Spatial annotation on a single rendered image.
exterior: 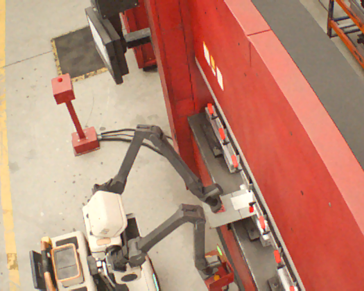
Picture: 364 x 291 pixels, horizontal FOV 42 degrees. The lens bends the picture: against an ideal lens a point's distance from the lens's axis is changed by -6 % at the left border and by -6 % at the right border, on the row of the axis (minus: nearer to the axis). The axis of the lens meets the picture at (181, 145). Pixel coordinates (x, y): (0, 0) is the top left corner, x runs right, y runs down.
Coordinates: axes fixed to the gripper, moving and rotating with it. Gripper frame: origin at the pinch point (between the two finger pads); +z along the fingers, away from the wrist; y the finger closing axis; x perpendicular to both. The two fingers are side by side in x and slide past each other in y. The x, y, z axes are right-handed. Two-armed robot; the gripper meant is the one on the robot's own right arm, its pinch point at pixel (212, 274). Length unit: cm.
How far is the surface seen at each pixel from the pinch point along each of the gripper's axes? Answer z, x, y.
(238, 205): -12.3, 22.5, 34.2
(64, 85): -7, 196, -27
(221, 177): 1, 53, 35
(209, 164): 1, 65, 34
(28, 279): 48, 96, -136
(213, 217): -15.9, 23.0, 18.8
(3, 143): 52, 248, -120
